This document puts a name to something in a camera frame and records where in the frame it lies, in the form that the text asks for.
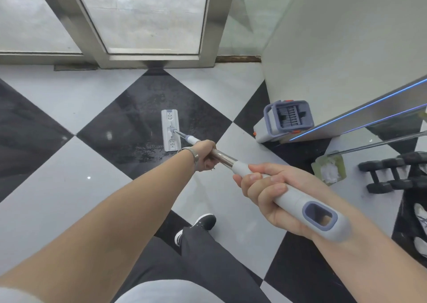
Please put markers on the person's right hand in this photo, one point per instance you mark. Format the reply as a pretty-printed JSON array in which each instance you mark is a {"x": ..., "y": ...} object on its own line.
[{"x": 293, "y": 181}]

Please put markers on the person's left hand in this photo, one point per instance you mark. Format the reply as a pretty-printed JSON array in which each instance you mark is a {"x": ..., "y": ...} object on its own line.
[{"x": 204, "y": 153}]

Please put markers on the person's right middle finger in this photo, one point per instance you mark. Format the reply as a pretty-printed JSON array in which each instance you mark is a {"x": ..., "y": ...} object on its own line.
[{"x": 270, "y": 197}]

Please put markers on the person's right thumb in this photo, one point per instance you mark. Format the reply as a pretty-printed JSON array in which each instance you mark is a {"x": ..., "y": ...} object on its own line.
[{"x": 265, "y": 170}]

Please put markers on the person's left fingers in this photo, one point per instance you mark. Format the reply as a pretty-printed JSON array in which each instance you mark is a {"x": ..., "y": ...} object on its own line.
[{"x": 209, "y": 154}]

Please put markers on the white mop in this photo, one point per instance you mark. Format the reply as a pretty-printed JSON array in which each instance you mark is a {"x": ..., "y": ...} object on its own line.
[{"x": 295, "y": 202}]

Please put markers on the person's left forearm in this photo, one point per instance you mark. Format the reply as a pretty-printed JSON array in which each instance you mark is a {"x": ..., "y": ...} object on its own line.
[{"x": 110, "y": 226}]

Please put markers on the person's right forearm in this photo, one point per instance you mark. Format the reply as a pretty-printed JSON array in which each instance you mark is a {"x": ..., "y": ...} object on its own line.
[{"x": 377, "y": 262}]

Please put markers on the silver wristwatch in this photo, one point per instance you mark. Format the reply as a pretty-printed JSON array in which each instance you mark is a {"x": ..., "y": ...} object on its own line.
[{"x": 193, "y": 153}]

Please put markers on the white mop bucket with wringer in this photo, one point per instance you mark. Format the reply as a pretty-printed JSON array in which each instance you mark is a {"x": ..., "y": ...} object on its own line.
[{"x": 288, "y": 117}]

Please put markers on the green plastic bag white powder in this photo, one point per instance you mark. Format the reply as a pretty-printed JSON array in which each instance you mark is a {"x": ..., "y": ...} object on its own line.
[{"x": 328, "y": 171}]

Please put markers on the black shoe white sole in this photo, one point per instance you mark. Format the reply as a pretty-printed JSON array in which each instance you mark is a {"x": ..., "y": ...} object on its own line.
[{"x": 200, "y": 224}]

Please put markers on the black trousers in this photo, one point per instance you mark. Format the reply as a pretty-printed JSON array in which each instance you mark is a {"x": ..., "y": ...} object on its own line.
[{"x": 200, "y": 259}]

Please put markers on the brown door threshold strip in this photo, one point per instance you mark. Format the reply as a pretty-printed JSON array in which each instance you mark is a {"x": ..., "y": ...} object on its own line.
[{"x": 237, "y": 58}]

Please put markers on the chrome metal bar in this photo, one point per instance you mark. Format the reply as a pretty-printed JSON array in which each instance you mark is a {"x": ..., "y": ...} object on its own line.
[{"x": 373, "y": 145}]

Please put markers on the blue light strip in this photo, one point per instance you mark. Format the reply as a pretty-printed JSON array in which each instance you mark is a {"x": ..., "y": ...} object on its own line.
[
  {"x": 390, "y": 118},
  {"x": 360, "y": 110}
]

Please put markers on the light grey shirt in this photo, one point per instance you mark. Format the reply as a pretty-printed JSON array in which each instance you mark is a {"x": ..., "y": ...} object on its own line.
[{"x": 186, "y": 292}]

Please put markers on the white counter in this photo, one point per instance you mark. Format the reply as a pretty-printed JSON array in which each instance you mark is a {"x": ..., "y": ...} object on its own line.
[{"x": 343, "y": 45}]

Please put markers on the frameless glass panel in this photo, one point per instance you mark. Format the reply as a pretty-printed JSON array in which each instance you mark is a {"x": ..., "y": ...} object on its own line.
[{"x": 253, "y": 12}]

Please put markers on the white sneaker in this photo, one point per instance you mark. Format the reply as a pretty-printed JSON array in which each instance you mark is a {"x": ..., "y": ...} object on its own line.
[
  {"x": 421, "y": 247},
  {"x": 421, "y": 217}
]

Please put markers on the metal framed glass door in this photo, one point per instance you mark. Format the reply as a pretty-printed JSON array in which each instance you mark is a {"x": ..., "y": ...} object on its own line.
[{"x": 143, "y": 15}]

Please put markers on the fixed glass panel metal frame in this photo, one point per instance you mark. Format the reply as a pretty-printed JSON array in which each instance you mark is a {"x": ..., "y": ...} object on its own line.
[{"x": 30, "y": 15}]

